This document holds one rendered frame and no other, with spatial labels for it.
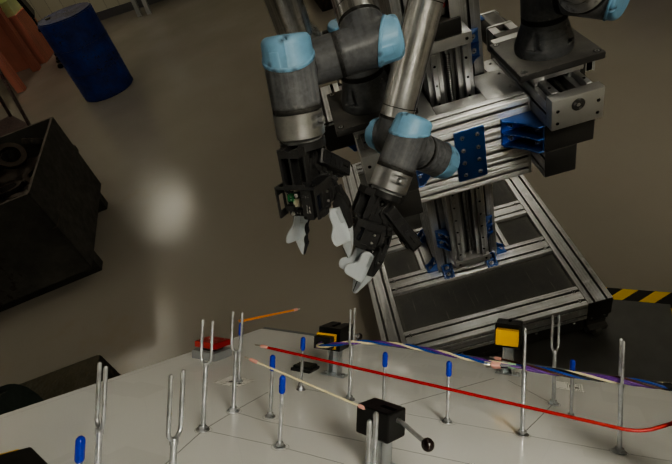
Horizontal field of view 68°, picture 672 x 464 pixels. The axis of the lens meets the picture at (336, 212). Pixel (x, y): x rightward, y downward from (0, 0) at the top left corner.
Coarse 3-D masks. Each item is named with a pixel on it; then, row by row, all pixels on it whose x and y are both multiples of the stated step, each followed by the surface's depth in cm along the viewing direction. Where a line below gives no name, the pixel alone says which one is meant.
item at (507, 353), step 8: (504, 320) 97; (512, 320) 98; (520, 320) 98; (496, 328) 94; (512, 328) 93; (520, 328) 93; (520, 336) 93; (520, 344) 93; (504, 352) 97; (512, 352) 95; (512, 360) 95; (504, 368) 97
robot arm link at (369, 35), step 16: (336, 0) 83; (352, 0) 81; (368, 0) 81; (336, 16) 84; (352, 16) 80; (368, 16) 80; (384, 16) 80; (336, 32) 80; (352, 32) 79; (368, 32) 79; (384, 32) 78; (400, 32) 79; (336, 48) 79; (352, 48) 79; (368, 48) 79; (384, 48) 79; (400, 48) 80; (352, 64) 80; (368, 64) 81; (384, 64) 82
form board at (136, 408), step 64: (128, 384) 81; (192, 384) 82; (256, 384) 84; (320, 384) 85; (512, 384) 89; (0, 448) 58; (64, 448) 58; (128, 448) 59; (192, 448) 59; (256, 448) 60; (320, 448) 61; (448, 448) 62; (512, 448) 63; (576, 448) 64; (640, 448) 65
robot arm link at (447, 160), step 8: (432, 136) 99; (440, 144) 99; (448, 144) 103; (440, 152) 99; (448, 152) 101; (456, 152) 104; (432, 160) 98; (440, 160) 99; (448, 160) 101; (456, 160) 103; (424, 168) 99; (432, 168) 100; (440, 168) 101; (448, 168) 102; (456, 168) 104; (432, 176) 106; (440, 176) 104; (448, 176) 105
